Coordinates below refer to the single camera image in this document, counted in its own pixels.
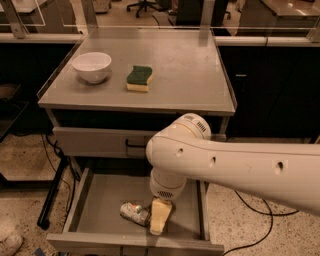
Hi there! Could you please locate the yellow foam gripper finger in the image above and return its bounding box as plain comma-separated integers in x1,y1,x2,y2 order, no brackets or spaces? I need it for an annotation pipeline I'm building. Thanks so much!
150,198,173,235

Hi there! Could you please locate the crushed 7up can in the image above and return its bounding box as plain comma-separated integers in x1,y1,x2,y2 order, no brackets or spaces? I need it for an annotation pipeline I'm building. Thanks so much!
120,202,150,227

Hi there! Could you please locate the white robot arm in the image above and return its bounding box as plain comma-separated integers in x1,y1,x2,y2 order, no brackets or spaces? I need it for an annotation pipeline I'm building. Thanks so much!
146,113,320,215

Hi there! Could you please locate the open middle drawer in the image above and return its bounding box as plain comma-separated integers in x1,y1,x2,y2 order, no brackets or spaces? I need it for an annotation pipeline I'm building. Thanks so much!
47,169,224,256

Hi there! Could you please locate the closed upper drawer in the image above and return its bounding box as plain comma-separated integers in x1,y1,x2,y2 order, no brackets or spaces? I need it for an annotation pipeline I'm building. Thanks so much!
53,127,156,159

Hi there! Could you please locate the grey metal drawer cabinet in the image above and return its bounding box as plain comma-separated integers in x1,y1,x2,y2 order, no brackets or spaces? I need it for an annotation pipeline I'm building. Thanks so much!
39,28,236,256

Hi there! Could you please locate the black table leg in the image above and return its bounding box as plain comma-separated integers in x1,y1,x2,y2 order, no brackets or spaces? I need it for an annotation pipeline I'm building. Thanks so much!
37,157,68,230

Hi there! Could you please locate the green yellow sponge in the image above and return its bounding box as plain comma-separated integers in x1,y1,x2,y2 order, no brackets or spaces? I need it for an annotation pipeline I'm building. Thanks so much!
126,66,153,92

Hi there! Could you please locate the white ceramic bowl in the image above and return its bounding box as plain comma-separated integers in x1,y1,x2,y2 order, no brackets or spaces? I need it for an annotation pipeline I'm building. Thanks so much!
72,52,112,84

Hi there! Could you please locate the white sneaker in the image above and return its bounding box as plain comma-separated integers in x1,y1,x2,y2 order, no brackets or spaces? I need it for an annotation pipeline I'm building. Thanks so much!
0,234,23,256

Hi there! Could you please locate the black floor cable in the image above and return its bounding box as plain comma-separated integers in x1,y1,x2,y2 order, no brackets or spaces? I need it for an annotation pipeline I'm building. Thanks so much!
221,189,300,256

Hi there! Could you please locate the white horizontal rail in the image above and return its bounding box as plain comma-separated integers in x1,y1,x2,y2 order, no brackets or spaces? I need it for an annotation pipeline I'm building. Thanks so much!
215,36,320,47

